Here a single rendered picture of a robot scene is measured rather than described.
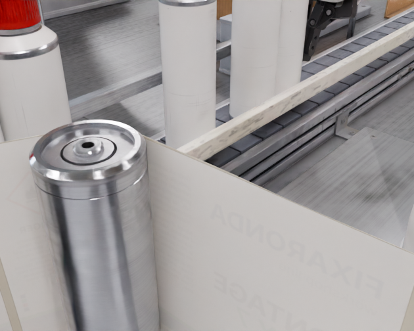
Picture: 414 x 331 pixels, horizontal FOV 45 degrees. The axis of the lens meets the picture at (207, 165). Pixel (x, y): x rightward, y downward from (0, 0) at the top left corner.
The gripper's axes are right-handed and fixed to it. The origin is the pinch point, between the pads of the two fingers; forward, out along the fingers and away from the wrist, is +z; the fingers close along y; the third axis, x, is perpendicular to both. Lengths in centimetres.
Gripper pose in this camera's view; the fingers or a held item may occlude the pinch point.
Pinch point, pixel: (303, 43)
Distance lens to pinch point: 64.2
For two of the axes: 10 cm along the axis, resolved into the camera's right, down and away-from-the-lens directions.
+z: -2.3, 9.3, 3.0
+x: 6.3, -0.9, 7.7
